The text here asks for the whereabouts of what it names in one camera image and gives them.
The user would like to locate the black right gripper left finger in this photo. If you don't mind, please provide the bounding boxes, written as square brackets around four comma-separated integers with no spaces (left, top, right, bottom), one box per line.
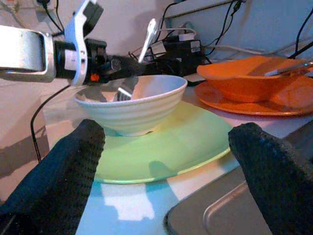
[0,118,106,235]

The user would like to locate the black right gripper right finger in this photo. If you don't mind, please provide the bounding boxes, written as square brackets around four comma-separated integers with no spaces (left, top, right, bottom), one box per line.
[227,121,313,235]

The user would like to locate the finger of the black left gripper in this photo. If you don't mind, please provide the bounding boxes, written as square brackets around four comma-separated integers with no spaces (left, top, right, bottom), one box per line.
[107,55,145,83]

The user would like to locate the pale metal fork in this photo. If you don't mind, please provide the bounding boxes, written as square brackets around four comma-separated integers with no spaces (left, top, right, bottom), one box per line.
[116,18,158,101]

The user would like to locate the white ribbed bowl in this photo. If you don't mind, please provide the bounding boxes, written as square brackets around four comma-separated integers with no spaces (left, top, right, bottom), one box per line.
[73,74,188,137]

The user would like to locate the light green plate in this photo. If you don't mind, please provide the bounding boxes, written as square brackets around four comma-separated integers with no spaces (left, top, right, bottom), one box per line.
[50,100,233,185]

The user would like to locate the black power strip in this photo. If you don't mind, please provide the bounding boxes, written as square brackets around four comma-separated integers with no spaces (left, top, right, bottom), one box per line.
[144,58,208,78]

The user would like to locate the large black power adapter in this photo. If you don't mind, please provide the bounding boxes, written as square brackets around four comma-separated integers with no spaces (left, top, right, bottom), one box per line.
[146,36,206,64]

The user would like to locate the stainless steel sink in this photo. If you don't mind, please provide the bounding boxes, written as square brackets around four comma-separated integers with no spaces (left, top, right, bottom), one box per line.
[163,119,313,235]

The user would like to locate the orange plate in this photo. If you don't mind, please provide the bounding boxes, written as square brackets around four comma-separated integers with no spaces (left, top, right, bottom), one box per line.
[195,80,313,117]

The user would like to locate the orange bowl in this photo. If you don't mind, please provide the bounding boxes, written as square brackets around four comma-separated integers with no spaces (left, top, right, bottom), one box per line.
[197,55,313,103]

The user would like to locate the grey metal utensil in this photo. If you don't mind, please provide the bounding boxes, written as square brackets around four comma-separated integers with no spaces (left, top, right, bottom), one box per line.
[264,61,313,77]

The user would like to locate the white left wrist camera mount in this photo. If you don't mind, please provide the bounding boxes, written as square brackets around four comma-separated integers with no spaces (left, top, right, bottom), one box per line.
[63,0,105,87]

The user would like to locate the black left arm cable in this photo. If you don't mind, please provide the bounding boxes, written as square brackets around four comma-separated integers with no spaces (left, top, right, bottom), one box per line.
[29,83,75,164]

